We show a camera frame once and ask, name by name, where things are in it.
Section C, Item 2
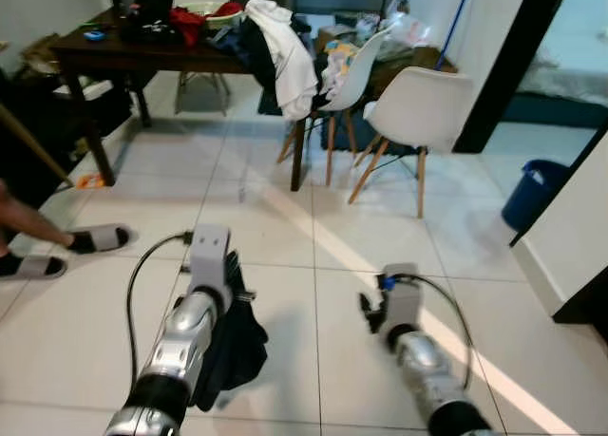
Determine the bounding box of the navy blue garment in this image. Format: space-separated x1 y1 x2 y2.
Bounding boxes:
195 265 270 413

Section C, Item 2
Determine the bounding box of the grey slide sandal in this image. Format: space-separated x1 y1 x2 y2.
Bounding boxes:
0 254 69 283
68 223 136 256

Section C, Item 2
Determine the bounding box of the small orange packet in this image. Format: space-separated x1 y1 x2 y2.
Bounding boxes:
76 172 107 190

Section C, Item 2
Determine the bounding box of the blue plastic bin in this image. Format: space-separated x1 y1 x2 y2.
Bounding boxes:
501 159 573 234

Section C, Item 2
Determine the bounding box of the white garment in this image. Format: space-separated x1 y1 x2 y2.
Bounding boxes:
245 0 319 122

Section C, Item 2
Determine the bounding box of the dark draped garment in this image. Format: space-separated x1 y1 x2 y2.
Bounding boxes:
226 18 286 116

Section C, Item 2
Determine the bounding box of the colourful printed bag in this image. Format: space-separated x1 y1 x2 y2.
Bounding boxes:
321 39 360 97

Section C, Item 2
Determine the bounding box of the dark wooden dining table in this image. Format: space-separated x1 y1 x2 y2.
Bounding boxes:
49 7 455 192

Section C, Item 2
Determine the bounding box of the light wooden stick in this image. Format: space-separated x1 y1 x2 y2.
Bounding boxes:
0 99 75 188

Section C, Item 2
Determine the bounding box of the red cloth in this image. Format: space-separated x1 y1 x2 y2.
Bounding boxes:
169 7 205 47

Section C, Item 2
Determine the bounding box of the black clothes pile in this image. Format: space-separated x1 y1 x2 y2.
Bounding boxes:
119 0 177 46

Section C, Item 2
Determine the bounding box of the clear plastic bag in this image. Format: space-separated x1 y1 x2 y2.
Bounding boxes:
380 9 436 49

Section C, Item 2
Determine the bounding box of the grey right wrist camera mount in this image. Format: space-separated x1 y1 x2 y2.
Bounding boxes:
380 263 421 332

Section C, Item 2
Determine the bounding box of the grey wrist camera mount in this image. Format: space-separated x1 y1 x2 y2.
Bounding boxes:
380 263 421 332
180 224 232 299

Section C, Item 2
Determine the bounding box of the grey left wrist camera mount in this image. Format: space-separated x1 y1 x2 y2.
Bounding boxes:
180 224 232 299

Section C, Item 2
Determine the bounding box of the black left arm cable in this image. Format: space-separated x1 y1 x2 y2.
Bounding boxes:
126 230 196 370

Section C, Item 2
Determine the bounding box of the blue broom handle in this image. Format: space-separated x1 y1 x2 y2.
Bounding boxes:
432 0 476 71

